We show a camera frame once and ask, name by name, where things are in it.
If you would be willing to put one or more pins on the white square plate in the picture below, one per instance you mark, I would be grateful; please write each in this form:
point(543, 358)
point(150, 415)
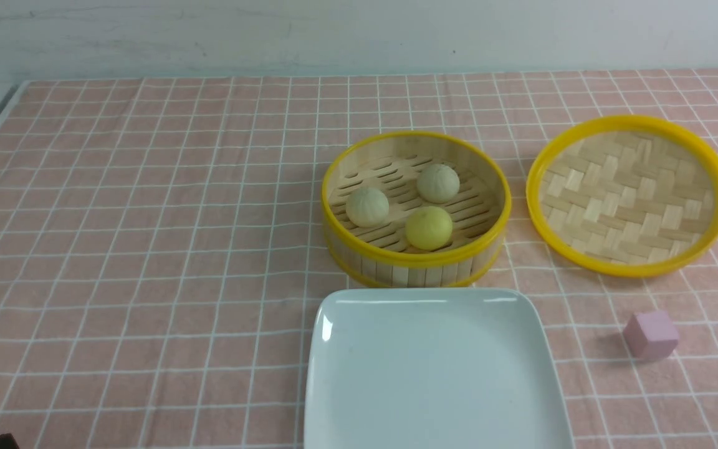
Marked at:
point(432, 368)

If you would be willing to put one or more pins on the pink cube block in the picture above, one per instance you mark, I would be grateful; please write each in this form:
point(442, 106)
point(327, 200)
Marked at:
point(651, 335)

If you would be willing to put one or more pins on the woven bamboo steamer lid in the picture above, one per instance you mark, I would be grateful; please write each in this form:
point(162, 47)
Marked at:
point(629, 196)

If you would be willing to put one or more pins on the yellow steamed bun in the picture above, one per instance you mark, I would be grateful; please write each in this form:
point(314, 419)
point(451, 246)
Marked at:
point(428, 228)

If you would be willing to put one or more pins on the white steamed bun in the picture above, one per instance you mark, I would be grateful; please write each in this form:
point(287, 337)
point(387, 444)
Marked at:
point(367, 207)
point(438, 183)

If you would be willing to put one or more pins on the bamboo steamer basket yellow rim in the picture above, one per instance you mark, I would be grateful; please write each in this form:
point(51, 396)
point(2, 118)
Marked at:
point(380, 256)

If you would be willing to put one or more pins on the pink checkered tablecloth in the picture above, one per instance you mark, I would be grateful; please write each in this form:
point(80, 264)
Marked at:
point(162, 254)

